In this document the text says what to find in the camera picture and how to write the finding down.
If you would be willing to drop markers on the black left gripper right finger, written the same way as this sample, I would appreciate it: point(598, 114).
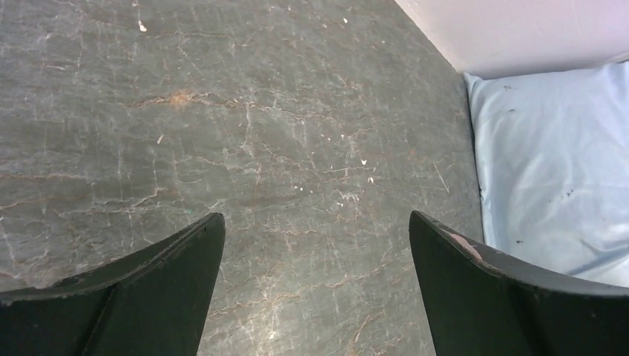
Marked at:
point(481, 301)

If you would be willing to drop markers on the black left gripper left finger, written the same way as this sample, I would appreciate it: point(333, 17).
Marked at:
point(151, 302)

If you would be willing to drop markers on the light blue pillowcase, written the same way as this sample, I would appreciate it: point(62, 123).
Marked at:
point(551, 152)

